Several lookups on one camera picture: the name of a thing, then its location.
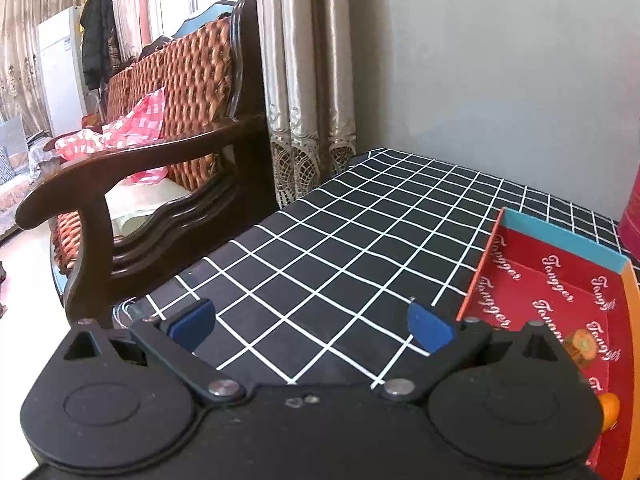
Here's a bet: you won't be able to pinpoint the black white grid tablecloth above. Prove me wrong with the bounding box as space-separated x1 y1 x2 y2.
114 148 624 385

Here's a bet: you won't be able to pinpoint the black hanging jacket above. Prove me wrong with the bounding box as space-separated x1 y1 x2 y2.
79 0 119 90

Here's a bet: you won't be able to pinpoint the white refrigerator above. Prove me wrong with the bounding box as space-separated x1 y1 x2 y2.
37 6 87 136

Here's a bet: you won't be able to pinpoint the dark wooden rattan sofa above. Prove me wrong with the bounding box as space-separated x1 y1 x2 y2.
15 0 278 327

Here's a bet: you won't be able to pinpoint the brown orange fruit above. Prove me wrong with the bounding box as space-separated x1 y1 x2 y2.
562 328 598 370

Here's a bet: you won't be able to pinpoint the red thermos flask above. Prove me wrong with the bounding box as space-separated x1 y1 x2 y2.
618 168 640 260

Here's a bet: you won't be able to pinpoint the beige lace curtain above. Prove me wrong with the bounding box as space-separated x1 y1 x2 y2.
257 0 357 206

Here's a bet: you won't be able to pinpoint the red cardboard box tray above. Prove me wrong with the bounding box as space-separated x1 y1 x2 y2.
458 208 639 479

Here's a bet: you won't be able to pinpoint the orange fruits in box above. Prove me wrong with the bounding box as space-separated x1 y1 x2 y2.
598 392 620 434

